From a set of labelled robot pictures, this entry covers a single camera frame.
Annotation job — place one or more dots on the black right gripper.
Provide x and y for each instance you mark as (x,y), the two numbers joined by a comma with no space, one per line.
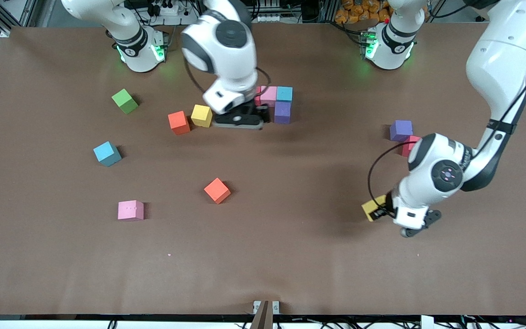
(250,108)

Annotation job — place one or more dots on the yellow foam cube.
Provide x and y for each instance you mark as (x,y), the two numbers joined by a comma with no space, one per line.
(202,115)
(372,208)

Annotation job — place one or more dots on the red foam cube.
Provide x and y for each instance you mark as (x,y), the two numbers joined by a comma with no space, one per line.
(257,97)
(408,145)

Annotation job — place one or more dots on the purple foam cube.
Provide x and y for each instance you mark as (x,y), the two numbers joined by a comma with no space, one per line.
(282,112)
(401,130)

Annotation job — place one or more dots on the pink foam cube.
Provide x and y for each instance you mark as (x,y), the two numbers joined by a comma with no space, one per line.
(130,210)
(270,95)

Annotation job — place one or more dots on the blue foam cube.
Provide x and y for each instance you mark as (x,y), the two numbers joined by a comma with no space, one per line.
(284,93)
(107,153)

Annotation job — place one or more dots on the orange foam cube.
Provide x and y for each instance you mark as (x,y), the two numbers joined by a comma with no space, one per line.
(217,190)
(179,122)

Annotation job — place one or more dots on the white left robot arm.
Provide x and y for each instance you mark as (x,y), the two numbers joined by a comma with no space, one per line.
(496,68)

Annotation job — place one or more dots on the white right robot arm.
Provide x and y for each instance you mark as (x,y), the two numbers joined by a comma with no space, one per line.
(226,59)

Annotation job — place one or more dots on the grey electronics box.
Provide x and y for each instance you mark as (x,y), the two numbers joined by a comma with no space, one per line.
(265,11)

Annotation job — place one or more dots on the brown paper table cover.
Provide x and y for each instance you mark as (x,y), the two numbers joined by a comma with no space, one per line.
(263,251)

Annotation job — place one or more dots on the orange mesh bag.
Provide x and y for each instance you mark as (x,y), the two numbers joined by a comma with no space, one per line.
(359,13)

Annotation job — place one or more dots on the green foam cube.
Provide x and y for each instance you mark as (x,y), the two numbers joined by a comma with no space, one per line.
(125,101)

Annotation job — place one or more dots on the white power strip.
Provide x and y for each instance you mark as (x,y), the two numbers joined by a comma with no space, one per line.
(160,10)

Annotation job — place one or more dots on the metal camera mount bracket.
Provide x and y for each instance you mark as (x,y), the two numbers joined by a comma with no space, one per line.
(266,308)

